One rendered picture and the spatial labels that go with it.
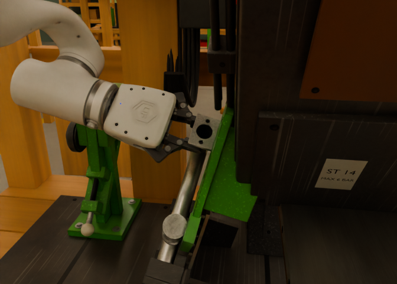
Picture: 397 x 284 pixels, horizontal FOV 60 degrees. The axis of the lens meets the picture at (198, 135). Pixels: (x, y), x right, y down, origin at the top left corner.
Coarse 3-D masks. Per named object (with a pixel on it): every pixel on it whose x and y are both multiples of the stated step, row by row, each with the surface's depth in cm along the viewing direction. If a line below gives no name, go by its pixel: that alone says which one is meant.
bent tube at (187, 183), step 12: (204, 120) 56; (216, 120) 57; (192, 132) 55; (204, 132) 60; (216, 132) 56; (192, 144) 55; (204, 144) 55; (192, 156) 64; (204, 156) 64; (192, 168) 65; (192, 180) 66; (180, 192) 65; (192, 192) 66; (180, 204) 64; (168, 252) 60
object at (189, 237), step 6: (192, 216) 51; (192, 222) 50; (198, 222) 50; (186, 228) 50; (192, 228) 50; (186, 234) 50; (192, 234) 50; (186, 240) 49; (192, 240) 49; (180, 246) 54; (186, 246) 52; (192, 246) 51
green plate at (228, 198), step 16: (224, 112) 45; (224, 128) 45; (224, 144) 47; (208, 160) 58; (224, 160) 48; (208, 176) 48; (224, 176) 49; (208, 192) 49; (224, 192) 50; (240, 192) 49; (208, 208) 51; (224, 208) 51; (240, 208) 50
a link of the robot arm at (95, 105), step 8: (104, 80) 58; (96, 88) 55; (104, 88) 55; (112, 88) 57; (88, 96) 55; (96, 96) 55; (104, 96) 55; (88, 104) 54; (96, 104) 54; (104, 104) 55; (88, 112) 55; (96, 112) 55; (88, 120) 56; (96, 120) 55; (96, 128) 58
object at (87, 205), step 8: (120, 144) 83; (104, 160) 77; (88, 168) 76; (104, 168) 76; (88, 176) 76; (96, 176) 76; (104, 176) 76; (112, 176) 79; (88, 184) 78; (96, 184) 76; (104, 184) 78; (112, 184) 79; (88, 192) 78; (96, 192) 76; (104, 192) 77; (88, 200) 74; (96, 200) 77; (104, 200) 77; (80, 208) 74; (88, 208) 73; (96, 208) 73; (104, 208) 76
